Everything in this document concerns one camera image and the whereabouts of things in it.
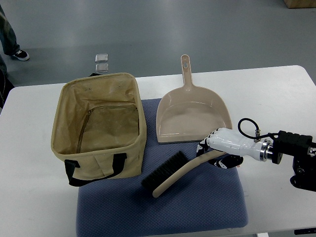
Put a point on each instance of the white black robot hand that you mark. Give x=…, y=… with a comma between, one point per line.
x=233, y=143

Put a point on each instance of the pink hand broom black bristles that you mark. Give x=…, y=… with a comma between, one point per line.
x=169, y=172

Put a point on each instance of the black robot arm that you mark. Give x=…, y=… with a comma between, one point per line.
x=300, y=147

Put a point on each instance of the blue quilted mat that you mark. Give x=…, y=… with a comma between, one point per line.
x=206, y=198

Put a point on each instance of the pink plastic dustpan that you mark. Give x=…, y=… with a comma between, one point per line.
x=190, y=113

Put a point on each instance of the cardboard box corner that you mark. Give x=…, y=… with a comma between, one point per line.
x=293, y=4

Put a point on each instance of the upper floor socket plate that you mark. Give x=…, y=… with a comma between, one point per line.
x=102, y=57

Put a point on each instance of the black white sneaker upper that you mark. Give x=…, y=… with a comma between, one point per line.
x=21, y=55

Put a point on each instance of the grey jeans leg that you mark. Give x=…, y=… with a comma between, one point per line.
x=7, y=35

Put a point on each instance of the yellow fabric bag black handles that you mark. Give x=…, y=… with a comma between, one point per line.
x=99, y=130

